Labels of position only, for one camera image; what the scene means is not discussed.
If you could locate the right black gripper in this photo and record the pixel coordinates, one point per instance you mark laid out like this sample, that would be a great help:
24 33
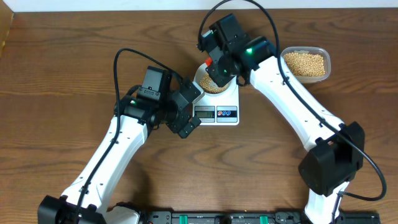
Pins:
214 72

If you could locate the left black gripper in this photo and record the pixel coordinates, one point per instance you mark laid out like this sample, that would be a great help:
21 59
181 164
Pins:
182 116

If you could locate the red measuring scoop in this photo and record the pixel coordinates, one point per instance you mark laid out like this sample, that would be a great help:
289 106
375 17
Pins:
208 61

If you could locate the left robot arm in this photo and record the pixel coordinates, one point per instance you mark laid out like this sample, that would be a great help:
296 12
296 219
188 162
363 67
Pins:
144 108

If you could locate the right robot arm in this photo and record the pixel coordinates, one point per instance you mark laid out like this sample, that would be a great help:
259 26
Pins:
335 151

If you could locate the soybeans in bowl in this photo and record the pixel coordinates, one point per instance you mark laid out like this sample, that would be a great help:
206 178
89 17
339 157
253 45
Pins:
210 86

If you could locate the grey bowl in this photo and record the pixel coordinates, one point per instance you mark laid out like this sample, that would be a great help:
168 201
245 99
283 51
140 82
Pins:
199 75

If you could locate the white digital kitchen scale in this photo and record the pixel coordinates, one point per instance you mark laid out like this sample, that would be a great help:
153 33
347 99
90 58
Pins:
221 110

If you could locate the clear plastic container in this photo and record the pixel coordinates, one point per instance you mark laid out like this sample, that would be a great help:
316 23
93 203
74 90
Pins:
311 50

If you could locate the black mounting rail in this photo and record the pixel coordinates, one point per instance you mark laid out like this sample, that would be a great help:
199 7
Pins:
284 217

